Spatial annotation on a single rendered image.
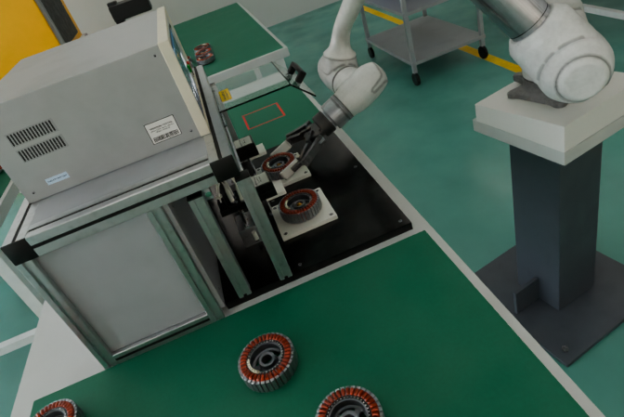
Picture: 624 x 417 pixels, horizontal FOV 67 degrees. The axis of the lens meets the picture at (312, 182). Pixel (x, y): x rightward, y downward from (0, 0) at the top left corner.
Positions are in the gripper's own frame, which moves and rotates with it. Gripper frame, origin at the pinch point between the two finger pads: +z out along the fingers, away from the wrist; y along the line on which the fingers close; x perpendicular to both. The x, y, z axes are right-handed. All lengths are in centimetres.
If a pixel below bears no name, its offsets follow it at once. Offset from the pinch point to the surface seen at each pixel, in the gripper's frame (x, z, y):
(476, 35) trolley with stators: -128, -140, 182
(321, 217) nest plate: -3.5, -2.2, -30.3
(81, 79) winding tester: 58, 8, -33
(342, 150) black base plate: -10.9, -16.6, -0.7
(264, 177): 13.1, 1.1, -24.4
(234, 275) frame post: 10.6, 17.8, -43.9
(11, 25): 93, 119, 323
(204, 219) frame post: 26, 11, -44
